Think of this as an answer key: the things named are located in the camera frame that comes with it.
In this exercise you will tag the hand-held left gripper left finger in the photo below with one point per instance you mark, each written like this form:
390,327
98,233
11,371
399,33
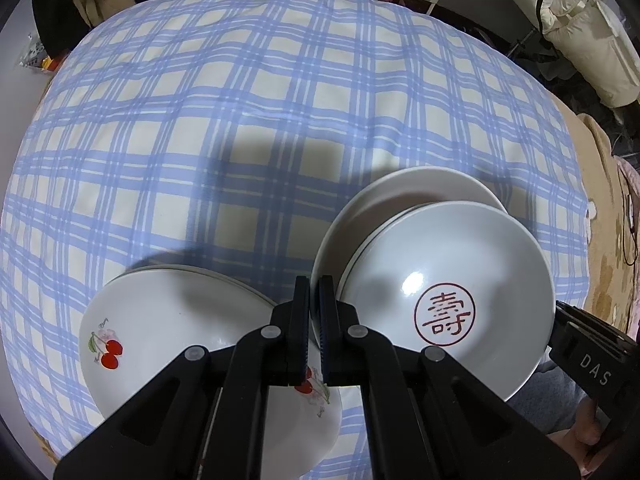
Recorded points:
305,332

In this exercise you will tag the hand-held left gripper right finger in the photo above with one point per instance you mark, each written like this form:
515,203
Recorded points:
324,332

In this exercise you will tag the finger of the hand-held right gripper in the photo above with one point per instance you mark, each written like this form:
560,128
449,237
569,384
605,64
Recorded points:
595,327

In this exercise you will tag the patterned bowl with red character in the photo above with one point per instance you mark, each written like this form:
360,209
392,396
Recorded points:
450,270

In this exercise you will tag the large white bowl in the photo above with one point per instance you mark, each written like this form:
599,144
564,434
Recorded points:
380,195

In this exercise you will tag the person's right hand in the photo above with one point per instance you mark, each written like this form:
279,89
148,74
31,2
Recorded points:
582,432

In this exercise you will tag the person's grey pants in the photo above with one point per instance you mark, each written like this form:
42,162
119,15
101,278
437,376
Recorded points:
545,395

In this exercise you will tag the blue plaid cloth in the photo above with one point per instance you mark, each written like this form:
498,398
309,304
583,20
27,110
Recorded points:
225,135

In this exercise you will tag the white recliner chair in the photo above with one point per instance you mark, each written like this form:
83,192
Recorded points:
590,25

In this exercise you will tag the plastic bag with yellow items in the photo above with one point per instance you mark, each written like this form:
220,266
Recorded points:
40,55

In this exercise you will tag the black hanging pants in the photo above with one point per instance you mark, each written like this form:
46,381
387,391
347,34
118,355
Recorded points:
60,15

